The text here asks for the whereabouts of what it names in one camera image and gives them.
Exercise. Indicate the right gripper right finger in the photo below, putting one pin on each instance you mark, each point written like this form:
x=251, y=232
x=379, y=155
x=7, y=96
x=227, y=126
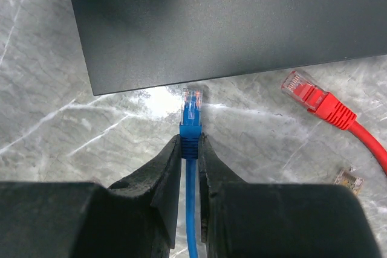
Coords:
x=241, y=219

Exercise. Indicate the black network switch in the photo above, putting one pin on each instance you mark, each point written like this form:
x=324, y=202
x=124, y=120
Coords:
x=137, y=44

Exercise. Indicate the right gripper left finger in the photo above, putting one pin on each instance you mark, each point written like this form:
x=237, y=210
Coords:
x=134, y=217

